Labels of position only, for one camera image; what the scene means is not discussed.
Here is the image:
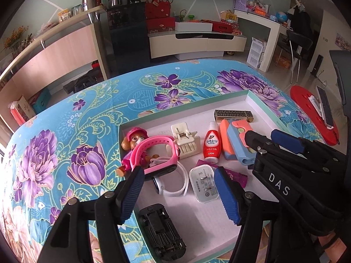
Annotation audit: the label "yellow flower bouquet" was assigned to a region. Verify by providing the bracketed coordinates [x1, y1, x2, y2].
[3, 26, 29, 52]

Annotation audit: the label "black chair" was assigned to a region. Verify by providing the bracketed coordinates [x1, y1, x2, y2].
[285, 30, 314, 84]

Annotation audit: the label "black computer tower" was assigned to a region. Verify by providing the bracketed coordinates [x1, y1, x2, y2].
[311, 54, 324, 78]

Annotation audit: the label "white flat box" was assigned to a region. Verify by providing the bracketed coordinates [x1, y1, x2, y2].
[175, 20, 213, 33]

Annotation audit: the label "white printed calendar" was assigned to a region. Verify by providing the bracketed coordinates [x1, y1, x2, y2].
[247, 37, 268, 69]

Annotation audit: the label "black exercise device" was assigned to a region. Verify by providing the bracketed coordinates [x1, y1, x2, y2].
[63, 70, 97, 94]

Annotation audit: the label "teal shallow cardboard box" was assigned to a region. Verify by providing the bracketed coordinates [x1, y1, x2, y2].
[118, 89, 328, 263]

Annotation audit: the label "black monitor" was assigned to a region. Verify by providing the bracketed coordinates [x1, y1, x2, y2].
[328, 50, 351, 110]

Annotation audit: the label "pink puppy figure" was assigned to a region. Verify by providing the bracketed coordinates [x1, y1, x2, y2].
[116, 127, 165, 177]

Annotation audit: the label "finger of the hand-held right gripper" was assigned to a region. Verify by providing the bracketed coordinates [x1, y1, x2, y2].
[270, 128, 313, 156]
[244, 130, 277, 155]

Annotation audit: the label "flat red boxes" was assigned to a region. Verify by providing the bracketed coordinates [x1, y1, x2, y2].
[212, 19, 243, 35]

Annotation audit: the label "teal storage box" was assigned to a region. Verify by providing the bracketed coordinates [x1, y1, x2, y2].
[30, 88, 52, 114]

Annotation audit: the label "curved wooden counter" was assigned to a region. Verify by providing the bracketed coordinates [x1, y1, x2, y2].
[0, 5, 111, 135]

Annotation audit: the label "white smartwatch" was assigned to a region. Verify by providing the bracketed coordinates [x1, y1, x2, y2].
[152, 157, 190, 198]

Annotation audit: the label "cream plastic clip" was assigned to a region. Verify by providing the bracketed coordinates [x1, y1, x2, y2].
[170, 122, 202, 158]

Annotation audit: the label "red paper bag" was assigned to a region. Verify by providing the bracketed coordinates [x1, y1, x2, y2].
[8, 95, 36, 125]

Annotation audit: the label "purple box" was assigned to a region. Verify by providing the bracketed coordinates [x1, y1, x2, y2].
[233, 0, 254, 11]

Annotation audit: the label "black rectangular device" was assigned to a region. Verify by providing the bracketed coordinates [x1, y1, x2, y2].
[315, 85, 335, 129]

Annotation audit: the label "red gift bag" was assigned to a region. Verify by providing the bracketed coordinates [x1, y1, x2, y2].
[145, 0, 171, 20]

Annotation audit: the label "greek pattern rectangular box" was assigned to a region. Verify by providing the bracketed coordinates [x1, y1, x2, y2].
[214, 109, 256, 124]

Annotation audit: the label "black water dispenser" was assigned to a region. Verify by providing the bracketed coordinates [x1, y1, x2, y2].
[106, 0, 151, 74]

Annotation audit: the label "orange blue toy knife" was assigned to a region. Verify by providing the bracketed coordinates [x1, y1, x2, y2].
[219, 119, 237, 161]

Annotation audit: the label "pink smartwatch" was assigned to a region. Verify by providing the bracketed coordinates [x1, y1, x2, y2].
[132, 136, 180, 181]

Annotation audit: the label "purple packet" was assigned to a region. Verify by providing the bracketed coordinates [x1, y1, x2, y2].
[196, 159, 248, 189]

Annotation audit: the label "black jacket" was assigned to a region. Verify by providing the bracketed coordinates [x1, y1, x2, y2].
[289, 4, 320, 58]

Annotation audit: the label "red round stool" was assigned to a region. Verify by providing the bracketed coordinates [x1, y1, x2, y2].
[290, 85, 340, 146]

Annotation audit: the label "red gift box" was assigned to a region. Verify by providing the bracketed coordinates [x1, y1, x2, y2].
[147, 16, 176, 33]

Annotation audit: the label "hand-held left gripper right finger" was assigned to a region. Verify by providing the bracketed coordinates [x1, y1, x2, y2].
[213, 167, 277, 263]

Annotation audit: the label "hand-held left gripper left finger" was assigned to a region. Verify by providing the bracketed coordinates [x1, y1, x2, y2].
[37, 166, 145, 263]

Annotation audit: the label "red white small bottle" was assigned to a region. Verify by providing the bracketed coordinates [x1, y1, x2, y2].
[203, 121, 222, 165]

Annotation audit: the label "black toy car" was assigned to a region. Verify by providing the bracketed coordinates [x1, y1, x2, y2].
[138, 203, 187, 261]

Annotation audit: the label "white charger plug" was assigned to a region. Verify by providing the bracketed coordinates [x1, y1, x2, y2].
[189, 164, 221, 204]

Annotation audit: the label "white television cabinet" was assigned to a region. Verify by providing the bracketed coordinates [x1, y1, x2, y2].
[148, 29, 247, 61]

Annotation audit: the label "white desk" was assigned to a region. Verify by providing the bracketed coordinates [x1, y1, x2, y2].
[234, 9, 291, 73]

